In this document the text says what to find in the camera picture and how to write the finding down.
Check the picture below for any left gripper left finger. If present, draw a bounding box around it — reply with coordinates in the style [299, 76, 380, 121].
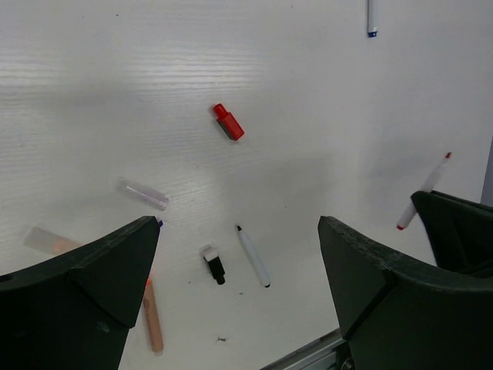
[1, 216, 160, 369]

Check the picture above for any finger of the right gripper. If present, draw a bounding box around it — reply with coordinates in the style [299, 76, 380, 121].
[411, 190, 493, 276]

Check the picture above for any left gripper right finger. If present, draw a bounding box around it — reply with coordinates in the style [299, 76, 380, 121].
[318, 217, 492, 369]

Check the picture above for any red marker pen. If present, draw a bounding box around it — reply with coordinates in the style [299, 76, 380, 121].
[396, 152, 452, 230]

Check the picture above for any blue marker pen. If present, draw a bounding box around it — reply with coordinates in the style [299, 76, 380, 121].
[367, 0, 379, 38]

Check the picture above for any red pen cap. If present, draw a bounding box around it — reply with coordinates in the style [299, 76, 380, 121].
[212, 103, 244, 141]

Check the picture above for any orange highlighter pen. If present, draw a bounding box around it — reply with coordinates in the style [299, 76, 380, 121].
[143, 277, 164, 354]

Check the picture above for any black pen cap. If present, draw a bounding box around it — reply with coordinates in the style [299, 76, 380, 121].
[200, 245, 226, 285]

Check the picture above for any black marker pen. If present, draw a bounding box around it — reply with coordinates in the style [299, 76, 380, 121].
[235, 224, 271, 288]

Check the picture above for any aluminium frame rail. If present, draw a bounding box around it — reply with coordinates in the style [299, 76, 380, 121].
[261, 328, 355, 370]

